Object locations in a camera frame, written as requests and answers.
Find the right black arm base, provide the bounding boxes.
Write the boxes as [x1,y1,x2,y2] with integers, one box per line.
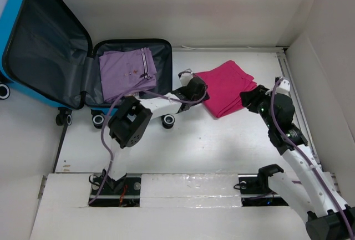
[234,164,288,207]

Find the blue kids suitcase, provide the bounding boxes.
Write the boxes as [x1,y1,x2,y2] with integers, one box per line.
[1,0,173,128]

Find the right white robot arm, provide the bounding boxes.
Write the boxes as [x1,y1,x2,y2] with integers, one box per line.
[235,83,354,239]

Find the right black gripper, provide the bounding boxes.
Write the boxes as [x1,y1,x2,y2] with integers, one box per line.
[240,84,277,130]

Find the purple shorts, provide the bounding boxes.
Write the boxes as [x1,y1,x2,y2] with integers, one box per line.
[99,47,158,102]

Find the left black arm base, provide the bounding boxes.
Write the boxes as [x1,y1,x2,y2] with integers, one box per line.
[88,169,142,208]

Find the aluminium frame rail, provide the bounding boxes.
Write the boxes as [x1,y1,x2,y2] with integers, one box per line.
[277,47,342,196]

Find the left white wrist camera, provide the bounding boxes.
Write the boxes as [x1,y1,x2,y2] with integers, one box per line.
[178,69,194,86]

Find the pink shorts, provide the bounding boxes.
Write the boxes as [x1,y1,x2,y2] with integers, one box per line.
[196,60,257,118]

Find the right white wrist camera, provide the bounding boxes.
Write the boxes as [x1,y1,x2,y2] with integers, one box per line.
[272,76,291,95]

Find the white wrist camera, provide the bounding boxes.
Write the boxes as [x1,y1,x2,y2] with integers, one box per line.
[178,69,194,86]
[272,76,291,95]

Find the white cable tie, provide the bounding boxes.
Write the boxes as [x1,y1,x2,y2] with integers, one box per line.
[181,45,200,50]

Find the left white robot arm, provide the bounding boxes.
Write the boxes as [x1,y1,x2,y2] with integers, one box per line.
[97,74,209,194]

